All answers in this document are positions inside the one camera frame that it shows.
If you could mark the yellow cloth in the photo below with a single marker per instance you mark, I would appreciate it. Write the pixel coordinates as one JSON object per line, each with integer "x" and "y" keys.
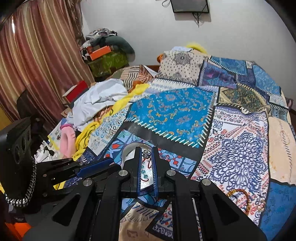
{"x": 83, "y": 139}

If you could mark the striped red curtain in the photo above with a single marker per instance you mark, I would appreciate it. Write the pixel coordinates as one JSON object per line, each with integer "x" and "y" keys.
{"x": 40, "y": 54}

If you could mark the pink plush slipper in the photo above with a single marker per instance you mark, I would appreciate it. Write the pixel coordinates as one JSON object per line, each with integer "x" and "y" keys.
{"x": 67, "y": 141}

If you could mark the green patterned box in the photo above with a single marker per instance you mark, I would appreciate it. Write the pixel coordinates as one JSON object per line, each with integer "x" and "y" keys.
{"x": 108, "y": 63}

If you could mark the wall mounted black television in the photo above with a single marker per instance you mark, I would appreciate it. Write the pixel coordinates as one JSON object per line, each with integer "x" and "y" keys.
{"x": 190, "y": 6}

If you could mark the patchwork patterned bedspread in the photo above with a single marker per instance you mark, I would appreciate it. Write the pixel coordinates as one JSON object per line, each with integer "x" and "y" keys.
{"x": 213, "y": 118}

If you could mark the orange box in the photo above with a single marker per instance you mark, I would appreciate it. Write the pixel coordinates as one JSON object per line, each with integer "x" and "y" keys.
{"x": 100, "y": 52}

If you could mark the black camera housing with chain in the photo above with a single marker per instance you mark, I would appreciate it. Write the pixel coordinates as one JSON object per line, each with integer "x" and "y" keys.
{"x": 18, "y": 167}

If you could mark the yellow pillow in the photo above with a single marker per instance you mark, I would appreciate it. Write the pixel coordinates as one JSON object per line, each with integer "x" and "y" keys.
{"x": 197, "y": 47}

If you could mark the white crumpled cloth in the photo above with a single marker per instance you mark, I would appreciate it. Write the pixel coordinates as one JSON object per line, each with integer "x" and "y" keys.
{"x": 98, "y": 97}

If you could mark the pile of dark clothes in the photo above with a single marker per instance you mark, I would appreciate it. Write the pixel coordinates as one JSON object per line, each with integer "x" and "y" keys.
{"x": 105, "y": 37}

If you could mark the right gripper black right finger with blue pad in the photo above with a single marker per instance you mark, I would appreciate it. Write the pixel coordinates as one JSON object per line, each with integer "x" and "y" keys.
{"x": 201, "y": 211}

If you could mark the red and white box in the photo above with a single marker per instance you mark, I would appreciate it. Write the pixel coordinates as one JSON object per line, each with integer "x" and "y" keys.
{"x": 75, "y": 91}

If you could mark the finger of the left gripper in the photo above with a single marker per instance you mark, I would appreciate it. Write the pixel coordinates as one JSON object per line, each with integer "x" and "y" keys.
{"x": 94, "y": 166}
{"x": 104, "y": 173}

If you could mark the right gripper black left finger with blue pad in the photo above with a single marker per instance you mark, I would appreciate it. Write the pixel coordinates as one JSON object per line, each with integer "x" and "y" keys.
{"x": 109, "y": 194}

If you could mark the striped brown cushion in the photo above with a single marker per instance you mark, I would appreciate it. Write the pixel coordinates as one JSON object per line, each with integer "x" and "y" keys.
{"x": 134, "y": 75}

